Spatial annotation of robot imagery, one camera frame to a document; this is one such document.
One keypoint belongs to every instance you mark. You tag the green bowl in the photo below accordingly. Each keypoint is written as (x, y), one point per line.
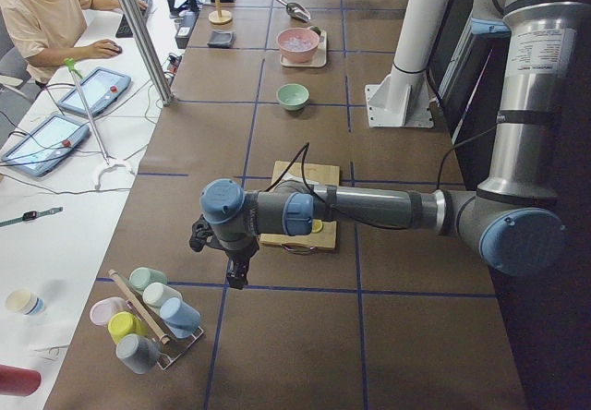
(292, 96)

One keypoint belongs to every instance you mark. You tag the red bottle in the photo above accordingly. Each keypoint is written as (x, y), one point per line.
(19, 381)

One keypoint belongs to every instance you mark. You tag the cream tray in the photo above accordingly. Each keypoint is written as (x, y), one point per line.
(319, 59)

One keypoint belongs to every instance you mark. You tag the lemon slice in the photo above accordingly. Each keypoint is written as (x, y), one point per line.
(317, 226)

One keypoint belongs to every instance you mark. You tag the wooden paper towel stand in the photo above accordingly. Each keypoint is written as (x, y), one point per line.
(219, 16)

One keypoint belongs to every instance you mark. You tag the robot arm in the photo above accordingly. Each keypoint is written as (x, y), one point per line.
(507, 220)

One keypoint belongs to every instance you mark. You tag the tablet pendant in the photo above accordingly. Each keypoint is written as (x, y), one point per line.
(46, 146)
(101, 88)

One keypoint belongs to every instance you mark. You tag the upper tablet pendant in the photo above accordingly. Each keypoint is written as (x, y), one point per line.
(101, 88)

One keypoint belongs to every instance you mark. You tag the wooden cutting board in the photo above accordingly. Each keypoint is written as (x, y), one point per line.
(306, 244)

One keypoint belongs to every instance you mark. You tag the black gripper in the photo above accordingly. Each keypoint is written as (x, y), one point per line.
(240, 255)

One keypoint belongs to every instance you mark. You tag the metal ice scoop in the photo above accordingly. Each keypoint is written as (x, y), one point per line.
(295, 11)

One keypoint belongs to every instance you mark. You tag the paper cup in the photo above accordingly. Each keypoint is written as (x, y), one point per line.
(24, 301)

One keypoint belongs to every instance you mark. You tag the white cup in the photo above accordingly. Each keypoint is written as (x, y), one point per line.
(156, 294)

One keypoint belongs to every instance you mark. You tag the pink bowl with ice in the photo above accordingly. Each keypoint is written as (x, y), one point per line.
(298, 45)

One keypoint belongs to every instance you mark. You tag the green cup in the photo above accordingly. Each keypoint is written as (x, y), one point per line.
(140, 278)

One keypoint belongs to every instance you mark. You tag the white cup rack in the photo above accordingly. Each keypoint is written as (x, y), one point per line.
(171, 348)

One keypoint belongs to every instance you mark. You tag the pink cup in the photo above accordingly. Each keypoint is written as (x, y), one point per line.
(102, 311)

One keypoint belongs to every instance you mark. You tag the folded grey cloth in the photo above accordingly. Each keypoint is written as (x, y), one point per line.
(223, 39)

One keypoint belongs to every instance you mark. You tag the smart watch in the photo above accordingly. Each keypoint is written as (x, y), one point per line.
(29, 216)

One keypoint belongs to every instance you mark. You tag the aluminium frame post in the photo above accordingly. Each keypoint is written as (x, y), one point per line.
(147, 50)

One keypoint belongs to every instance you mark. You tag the blue cup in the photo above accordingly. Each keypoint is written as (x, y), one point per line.
(181, 318)

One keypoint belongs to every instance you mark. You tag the yellow cup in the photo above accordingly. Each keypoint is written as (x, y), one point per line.
(124, 323)

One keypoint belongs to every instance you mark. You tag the white mounting post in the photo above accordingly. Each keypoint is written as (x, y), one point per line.
(401, 99)

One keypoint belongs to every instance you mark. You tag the lower tablet pendant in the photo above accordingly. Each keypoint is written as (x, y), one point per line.
(46, 146)

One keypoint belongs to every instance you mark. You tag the reacher grabber tool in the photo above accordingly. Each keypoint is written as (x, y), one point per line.
(109, 163)

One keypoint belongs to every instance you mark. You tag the grey cup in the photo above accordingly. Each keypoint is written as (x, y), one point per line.
(138, 353)

